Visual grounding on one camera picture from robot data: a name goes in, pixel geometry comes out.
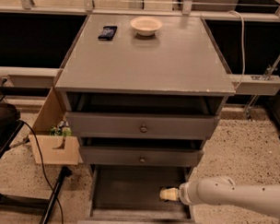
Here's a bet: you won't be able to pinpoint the grey middle drawer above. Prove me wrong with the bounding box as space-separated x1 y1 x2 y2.
79 146 204 167

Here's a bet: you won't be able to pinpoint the wooden box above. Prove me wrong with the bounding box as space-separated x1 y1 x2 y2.
29 88 79 165

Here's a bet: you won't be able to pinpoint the white cable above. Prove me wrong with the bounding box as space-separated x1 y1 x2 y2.
225 10 249 90

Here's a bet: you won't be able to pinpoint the black cable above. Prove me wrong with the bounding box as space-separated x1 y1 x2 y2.
16 120 69 224

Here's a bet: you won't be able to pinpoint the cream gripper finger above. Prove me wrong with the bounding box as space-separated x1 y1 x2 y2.
159 187 180 201

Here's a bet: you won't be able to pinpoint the white bowl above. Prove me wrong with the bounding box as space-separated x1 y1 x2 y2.
130 16 162 37

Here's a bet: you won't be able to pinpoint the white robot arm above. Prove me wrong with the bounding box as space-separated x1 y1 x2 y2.
159 176 280 224

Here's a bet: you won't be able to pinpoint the black bag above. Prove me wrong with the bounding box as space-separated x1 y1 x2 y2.
0 102 20 133

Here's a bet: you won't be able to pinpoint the metal rail beam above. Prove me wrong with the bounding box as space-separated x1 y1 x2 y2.
0 66 63 88

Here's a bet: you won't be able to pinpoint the grey drawer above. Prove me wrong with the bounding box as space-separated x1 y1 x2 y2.
65 112 219 140
79 146 204 167
78 165 200 224

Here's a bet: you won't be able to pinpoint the black stand frame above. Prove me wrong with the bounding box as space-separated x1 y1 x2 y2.
0 121 72 224

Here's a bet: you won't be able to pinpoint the dark blue snack packet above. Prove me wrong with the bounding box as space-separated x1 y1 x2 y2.
99 26 117 41

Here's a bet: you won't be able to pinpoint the grey drawer cabinet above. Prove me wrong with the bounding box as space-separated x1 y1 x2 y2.
52 11 239 171

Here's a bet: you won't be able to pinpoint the grey top drawer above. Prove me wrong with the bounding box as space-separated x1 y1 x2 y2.
65 112 219 140

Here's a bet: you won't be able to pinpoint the grey bottom drawer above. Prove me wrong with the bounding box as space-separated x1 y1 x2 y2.
78 165 200 224

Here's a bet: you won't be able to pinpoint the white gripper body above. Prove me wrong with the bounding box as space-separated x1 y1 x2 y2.
179 182 201 206

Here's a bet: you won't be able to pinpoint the green snack bags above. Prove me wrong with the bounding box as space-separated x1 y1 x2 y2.
50 121 72 136

